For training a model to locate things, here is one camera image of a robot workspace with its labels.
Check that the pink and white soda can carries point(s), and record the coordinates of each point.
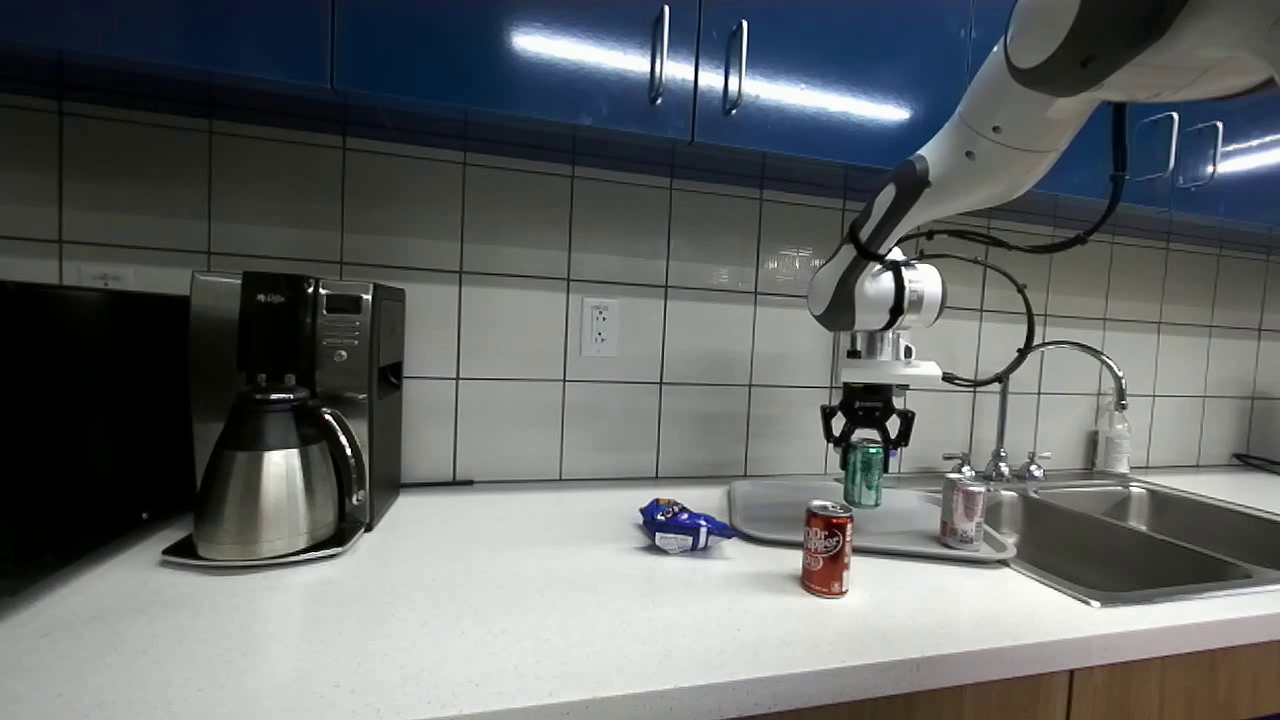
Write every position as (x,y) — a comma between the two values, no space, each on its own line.
(962,515)

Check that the blue cabinet door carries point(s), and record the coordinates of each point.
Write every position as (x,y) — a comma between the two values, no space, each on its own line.
(840,70)
(1085,160)
(1250,170)
(150,35)
(500,60)

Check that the clear soap bottle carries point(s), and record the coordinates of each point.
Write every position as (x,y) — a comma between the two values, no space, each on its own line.
(1113,440)

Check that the chrome tap lever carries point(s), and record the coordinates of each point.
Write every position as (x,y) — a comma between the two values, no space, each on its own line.
(960,464)
(1033,466)

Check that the blue snack bag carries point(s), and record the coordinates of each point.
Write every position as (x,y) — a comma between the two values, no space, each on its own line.
(682,525)

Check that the blue wall cabinet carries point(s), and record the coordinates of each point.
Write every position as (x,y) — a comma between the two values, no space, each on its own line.
(500,60)

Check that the green soda can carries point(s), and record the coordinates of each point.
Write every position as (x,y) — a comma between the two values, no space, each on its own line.
(864,480)

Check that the chrome tap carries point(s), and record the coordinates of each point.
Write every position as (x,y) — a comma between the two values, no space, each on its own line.
(1075,349)

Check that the black microwave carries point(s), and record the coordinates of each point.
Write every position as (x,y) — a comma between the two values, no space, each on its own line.
(80,430)

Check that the red soda can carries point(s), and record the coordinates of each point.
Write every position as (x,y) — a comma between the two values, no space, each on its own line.
(826,550)

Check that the wooden cabinet door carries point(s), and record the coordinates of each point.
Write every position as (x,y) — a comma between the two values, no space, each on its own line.
(1170,685)

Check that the steel coffee carafe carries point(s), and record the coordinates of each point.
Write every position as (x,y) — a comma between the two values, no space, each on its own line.
(265,490)

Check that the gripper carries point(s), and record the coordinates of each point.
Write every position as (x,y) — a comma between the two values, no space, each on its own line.
(868,402)

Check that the grey tray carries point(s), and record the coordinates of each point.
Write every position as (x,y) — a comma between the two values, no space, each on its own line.
(770,515)

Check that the steel sink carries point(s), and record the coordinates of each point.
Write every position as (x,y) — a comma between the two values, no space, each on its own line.
(1130,550)

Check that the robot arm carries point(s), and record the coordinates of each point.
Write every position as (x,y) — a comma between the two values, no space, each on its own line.
(1010,130)

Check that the white wall socket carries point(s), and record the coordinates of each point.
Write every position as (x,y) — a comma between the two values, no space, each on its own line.
(599,327)

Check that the steel and black coffee maker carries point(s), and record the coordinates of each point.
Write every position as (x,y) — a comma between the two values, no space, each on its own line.
(350,400)

